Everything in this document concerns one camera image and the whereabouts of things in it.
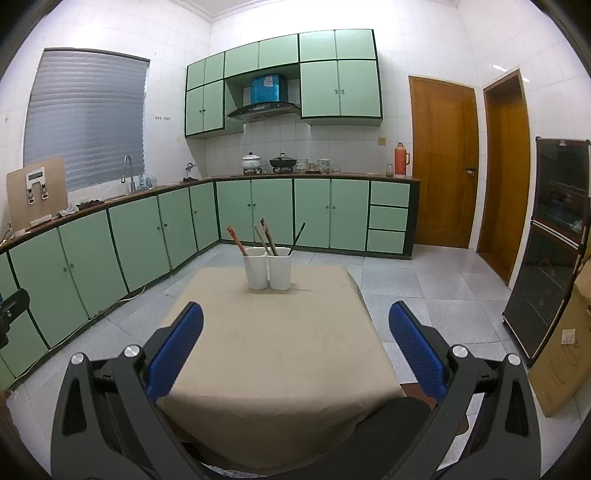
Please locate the white double chopstick holder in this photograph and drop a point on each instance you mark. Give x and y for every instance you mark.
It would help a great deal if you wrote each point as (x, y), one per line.
(268, 272)

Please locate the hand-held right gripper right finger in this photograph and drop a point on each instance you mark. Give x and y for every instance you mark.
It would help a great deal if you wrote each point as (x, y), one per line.
(415, 350)

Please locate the red patterned chopstick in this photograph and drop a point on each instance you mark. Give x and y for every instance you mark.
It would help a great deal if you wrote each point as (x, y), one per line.
(234, 239)

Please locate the green upper kitchen cabinets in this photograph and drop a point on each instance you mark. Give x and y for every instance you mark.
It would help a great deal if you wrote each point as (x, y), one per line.
(337, 87)

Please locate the green lower kitchen cabinets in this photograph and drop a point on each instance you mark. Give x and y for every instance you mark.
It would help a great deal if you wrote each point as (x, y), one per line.
(138, 240)

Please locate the small kettle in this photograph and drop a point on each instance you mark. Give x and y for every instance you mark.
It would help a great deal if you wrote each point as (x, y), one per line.
(190, 171)

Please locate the black chopstick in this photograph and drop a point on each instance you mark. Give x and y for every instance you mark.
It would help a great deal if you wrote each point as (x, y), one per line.
(298, 235)

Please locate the black glass cabinet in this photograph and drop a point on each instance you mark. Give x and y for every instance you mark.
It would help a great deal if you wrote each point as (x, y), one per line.
(549, 254)

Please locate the wooden chopstick with red end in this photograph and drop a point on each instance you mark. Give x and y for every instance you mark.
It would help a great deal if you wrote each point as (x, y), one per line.
(268, 235)

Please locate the stack of bowls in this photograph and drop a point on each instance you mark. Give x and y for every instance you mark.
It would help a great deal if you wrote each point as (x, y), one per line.
(302, 165)

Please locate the cardboard board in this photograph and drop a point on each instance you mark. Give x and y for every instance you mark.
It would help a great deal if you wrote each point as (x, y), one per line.
(55, 184)

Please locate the white device on board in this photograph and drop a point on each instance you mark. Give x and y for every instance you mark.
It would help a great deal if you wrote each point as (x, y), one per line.
(36, 177)

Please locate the green kitchen cabinets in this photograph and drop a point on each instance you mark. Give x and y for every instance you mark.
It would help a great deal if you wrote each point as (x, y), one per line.
(138, 240)
(337, 87)

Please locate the large cardboard box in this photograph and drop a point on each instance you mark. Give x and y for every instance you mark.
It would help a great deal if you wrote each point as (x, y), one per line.
(563, 364)

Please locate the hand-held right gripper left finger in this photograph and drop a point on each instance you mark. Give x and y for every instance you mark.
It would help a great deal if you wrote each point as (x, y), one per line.
(178, 350)

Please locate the person's leg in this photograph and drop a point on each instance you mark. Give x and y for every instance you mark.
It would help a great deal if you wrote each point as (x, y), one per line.
(388, 429)

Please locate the range hood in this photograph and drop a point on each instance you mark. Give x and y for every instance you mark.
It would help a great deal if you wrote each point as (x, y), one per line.
(263, 110)

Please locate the orange thermos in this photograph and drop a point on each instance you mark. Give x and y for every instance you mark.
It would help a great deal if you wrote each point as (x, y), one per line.
(400, 159)

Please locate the black wok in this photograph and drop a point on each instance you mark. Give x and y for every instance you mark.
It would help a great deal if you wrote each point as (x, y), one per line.
(282, 161)

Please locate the chrome faucet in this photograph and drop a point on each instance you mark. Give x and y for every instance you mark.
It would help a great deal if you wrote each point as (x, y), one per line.
(125, 170)

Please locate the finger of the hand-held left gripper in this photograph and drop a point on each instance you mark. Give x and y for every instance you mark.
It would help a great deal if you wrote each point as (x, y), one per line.
(16, 307)

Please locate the white cooking pot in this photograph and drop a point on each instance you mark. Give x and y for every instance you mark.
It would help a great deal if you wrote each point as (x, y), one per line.
(251, 162)

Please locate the beige tablecloth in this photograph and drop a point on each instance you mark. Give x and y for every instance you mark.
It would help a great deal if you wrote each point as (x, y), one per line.
(277, 346)

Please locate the grey window blind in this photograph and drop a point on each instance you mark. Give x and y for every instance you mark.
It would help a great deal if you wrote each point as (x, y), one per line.
(87, 120)

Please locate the patterned ceramic jar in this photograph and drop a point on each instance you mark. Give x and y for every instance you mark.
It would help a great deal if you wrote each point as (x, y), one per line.
(324, 166)

